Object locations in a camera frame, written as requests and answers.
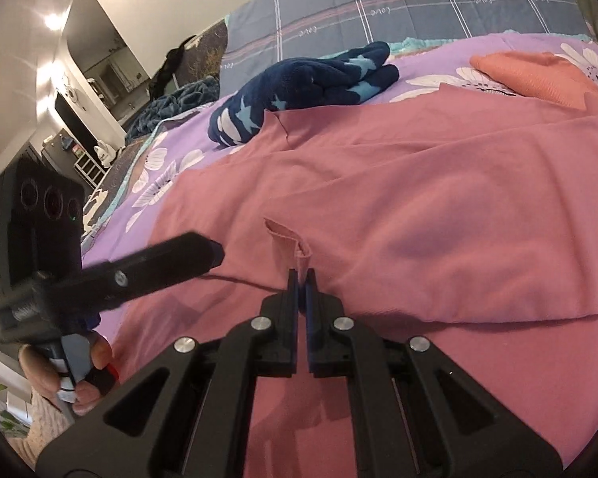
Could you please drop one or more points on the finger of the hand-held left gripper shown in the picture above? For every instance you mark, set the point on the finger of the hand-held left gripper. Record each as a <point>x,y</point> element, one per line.
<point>169,259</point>

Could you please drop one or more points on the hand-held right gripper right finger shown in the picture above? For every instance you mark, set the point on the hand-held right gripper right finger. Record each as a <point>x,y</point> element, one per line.
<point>310,318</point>

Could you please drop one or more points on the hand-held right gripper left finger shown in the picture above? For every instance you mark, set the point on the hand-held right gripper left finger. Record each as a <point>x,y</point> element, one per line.
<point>293,311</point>

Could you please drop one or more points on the pink shirt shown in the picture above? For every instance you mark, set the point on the pink shirt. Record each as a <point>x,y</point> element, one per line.
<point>403,209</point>

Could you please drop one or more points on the person's left forearm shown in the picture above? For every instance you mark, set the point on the person's left forearm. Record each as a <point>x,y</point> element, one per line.
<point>40,433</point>

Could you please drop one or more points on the person's left hand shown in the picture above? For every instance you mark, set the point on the person's left hand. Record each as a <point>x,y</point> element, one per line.
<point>92,388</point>

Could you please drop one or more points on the white shelf rack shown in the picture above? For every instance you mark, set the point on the white shelf rack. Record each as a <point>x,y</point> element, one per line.
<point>87,172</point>

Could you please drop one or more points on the dark patterned quilt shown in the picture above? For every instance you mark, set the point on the dark patterned quilt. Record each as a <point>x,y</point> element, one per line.
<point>117,179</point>

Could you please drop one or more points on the white figurine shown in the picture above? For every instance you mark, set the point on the white figurine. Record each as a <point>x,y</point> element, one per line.
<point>103,155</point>

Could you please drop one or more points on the black television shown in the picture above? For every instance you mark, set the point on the black television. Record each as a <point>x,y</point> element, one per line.
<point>77,119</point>

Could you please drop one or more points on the blue fuzzy blanket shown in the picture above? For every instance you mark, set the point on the blue fuzzy blanket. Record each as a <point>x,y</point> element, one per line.
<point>174,102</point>

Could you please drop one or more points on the green potted plant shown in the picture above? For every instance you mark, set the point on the green potted plant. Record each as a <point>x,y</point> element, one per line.
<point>10,413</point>

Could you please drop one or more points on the black cloth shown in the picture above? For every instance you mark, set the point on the black cloth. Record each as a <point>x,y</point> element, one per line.
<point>167,69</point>

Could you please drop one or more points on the arched mirror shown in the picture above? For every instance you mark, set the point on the arched mirror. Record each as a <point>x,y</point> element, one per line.
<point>99,50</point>

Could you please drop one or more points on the dark patterned pillow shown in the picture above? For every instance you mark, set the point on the dark patterned pillow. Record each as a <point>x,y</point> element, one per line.
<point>210,52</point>

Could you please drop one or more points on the navy star-print garment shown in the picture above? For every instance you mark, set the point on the navy star-print garment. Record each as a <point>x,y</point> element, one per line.
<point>299,82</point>

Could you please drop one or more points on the purple floral bedsheet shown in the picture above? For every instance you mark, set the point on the purple floral bedsheet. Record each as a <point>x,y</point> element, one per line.
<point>428,67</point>

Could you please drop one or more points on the grey-blue plaid quilt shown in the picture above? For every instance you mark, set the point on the grey-blue plaid quilt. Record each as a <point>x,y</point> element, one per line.
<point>369,5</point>

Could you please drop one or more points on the folded orange garment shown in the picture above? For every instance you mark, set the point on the folded orange garment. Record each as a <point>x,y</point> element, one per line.
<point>533,72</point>

